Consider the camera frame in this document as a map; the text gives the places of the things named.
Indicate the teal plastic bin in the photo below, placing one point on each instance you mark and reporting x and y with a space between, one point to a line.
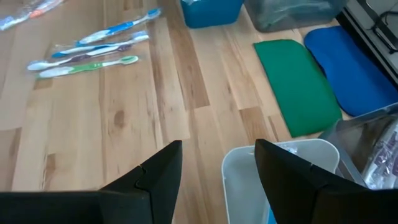
211 14

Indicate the clear grey plastic bin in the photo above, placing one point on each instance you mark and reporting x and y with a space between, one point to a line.
348 143
295 21

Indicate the light grey plastic bin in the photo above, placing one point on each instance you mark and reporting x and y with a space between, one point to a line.
242 183

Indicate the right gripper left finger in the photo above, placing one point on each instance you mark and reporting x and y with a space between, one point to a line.
164 183

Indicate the green toothbrush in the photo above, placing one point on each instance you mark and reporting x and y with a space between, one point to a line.
301 9
84 67

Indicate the green bin lid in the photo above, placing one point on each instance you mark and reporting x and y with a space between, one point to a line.
295 87

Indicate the blue bin lid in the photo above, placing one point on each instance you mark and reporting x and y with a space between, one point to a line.
351 68

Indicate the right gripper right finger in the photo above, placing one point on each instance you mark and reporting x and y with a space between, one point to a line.
286 183

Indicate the orange wrapped toothbrush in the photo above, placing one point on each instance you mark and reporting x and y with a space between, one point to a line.
40 11

